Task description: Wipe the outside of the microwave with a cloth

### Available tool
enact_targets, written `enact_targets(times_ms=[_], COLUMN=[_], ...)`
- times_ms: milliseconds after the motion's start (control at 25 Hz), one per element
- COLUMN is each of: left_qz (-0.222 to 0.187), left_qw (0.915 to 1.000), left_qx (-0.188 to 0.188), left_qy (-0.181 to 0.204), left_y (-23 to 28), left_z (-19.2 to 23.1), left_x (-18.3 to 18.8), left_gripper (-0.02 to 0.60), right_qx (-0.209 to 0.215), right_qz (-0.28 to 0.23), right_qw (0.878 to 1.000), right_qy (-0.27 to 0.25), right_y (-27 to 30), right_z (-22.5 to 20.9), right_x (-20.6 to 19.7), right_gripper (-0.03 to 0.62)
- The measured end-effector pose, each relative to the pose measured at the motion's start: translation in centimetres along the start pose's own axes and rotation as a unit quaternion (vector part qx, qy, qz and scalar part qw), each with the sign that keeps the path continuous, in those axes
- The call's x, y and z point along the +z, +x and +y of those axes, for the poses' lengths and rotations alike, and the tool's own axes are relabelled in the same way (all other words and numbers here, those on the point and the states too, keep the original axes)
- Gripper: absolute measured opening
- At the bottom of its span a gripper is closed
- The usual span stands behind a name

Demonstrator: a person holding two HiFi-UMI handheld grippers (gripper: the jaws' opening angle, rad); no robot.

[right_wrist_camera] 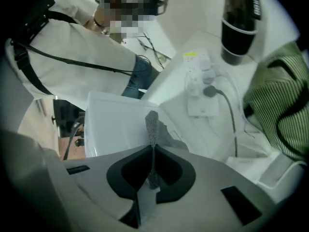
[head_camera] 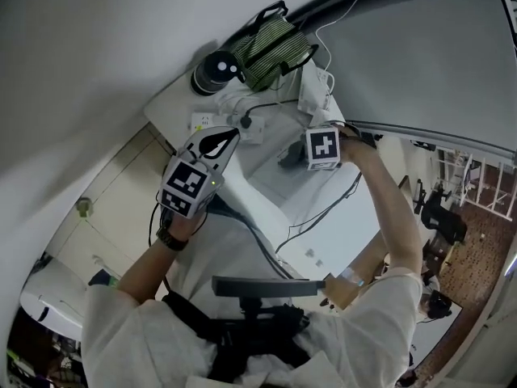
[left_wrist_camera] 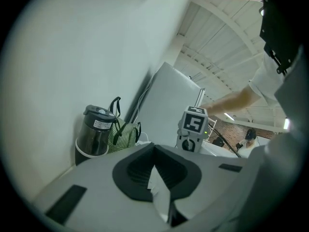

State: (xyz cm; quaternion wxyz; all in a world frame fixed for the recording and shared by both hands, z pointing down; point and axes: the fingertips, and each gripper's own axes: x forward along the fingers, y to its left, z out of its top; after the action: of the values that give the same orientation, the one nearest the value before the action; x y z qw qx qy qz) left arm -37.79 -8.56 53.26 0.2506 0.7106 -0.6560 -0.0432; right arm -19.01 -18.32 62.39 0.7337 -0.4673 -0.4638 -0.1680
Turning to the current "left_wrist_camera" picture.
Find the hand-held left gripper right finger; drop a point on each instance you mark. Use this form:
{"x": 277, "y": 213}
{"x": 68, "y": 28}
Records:
{"x": 207, "y": 178}

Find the green striped bag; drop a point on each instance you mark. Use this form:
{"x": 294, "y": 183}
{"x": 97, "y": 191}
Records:
{"x": 125, "y": 136}

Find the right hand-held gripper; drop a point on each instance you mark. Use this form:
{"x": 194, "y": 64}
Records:
{"x": 193, "y": 127}

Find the person's white shirt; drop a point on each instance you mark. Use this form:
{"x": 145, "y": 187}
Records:
{"x": 265, "y": 81}

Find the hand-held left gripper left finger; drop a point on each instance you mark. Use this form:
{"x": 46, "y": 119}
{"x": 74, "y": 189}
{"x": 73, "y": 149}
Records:
{"x": 96, "y": 185}

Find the person's right forearm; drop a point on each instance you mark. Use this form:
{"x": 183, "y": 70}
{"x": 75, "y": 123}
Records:
{"x": 231, "y": 100}

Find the ceiling light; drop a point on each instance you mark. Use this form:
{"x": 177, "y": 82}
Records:
{"x": 227, "y": 115}
{"x": 286, "y": 123}

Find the black chest camera mount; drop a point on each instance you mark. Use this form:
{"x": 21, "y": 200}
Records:
{"x": 277, "y": 20}

